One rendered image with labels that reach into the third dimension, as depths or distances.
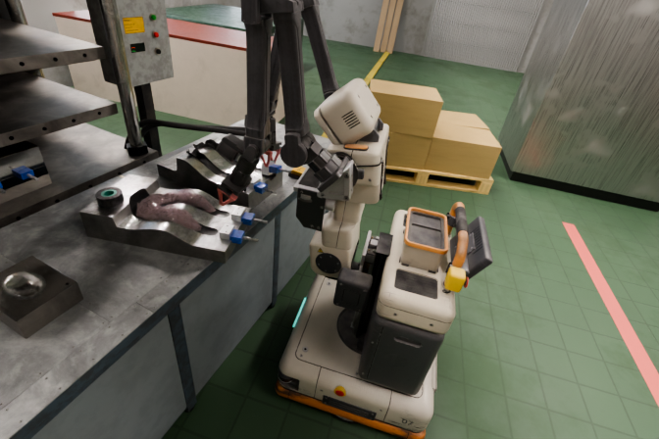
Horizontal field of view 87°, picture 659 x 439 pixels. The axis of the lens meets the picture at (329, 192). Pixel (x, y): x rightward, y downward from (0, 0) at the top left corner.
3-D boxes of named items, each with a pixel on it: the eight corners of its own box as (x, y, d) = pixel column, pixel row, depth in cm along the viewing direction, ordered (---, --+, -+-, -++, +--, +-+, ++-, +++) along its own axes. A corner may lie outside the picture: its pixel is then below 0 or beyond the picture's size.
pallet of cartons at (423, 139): (334, 172, 343) (346, 87, 298) (356, 131, 438) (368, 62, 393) (491, 209, 320) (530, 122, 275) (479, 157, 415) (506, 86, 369)
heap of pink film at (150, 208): (219, 206, 135) (218, 189, 130) (197, 235, 120) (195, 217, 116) (155, 194, 136) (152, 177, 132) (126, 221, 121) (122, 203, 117)
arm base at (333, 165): (340, 176, 94) (349, 159, 104) (320, 156, 93) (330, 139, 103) (320, 193, 99) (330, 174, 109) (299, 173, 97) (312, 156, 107)
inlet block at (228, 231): (260, 241, 125) (260, 229, 122) (256, 251, 121) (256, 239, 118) (225, 234, 126) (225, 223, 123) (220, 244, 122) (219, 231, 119)
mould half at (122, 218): (251, 219, 140) (251, 196, 134) (226, 264, 118) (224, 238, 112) (133, 197, 143) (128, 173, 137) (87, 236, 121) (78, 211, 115)
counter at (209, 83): (124, 76, 510) (110, 8, 462) (294, 113, 469) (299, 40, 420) (74, 92, 440) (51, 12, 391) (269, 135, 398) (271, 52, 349)
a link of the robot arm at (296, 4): (292, -18, 75) (307, -17, 83) (235, -15, 78) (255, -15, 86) (307, 170, 97) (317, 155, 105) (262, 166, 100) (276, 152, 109)
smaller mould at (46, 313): (83, 299, 100) (77, 282, 97) (25, 339, 89) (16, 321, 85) (39, 271, 107) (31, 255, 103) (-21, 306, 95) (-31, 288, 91)
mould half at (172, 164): (282, 185, 164) (283, 160, 157) (248, 212, 143) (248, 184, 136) (199, 154, 179) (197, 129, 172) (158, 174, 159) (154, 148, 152)
